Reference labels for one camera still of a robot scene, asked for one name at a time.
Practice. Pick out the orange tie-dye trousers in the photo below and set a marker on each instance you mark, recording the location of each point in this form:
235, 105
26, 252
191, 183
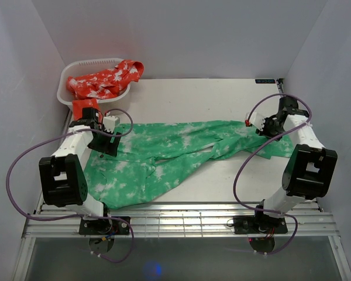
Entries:
117, 79

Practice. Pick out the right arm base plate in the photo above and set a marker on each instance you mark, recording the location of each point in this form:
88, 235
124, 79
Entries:
251, 224

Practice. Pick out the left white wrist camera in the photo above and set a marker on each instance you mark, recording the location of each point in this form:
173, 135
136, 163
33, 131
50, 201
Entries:
110, 123

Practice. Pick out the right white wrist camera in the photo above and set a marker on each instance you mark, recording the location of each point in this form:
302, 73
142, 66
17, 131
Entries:
255, 119

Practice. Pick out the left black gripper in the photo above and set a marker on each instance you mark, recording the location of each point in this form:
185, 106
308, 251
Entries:
108, 147

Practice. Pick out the white plastic basket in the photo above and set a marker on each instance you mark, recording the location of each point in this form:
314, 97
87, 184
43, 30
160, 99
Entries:
78, 81

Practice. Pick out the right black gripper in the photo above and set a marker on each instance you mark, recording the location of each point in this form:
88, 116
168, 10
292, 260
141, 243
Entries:
264, 133

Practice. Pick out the dark table label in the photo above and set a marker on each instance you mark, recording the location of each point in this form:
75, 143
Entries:
265, 81

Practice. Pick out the aluminium rail frame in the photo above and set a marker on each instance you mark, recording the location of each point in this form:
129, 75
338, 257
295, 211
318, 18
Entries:
188, 220

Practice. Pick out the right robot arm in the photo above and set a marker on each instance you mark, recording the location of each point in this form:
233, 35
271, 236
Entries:
310, 168

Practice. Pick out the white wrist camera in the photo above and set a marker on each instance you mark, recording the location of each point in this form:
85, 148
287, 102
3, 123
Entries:
255, 119
110, 123

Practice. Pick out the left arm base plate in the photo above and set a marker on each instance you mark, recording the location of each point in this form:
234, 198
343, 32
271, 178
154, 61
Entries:
104, 227

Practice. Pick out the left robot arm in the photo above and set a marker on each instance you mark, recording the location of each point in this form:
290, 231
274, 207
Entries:
62, 175

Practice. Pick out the green tie-dye trousers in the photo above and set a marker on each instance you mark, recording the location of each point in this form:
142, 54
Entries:
156, 158

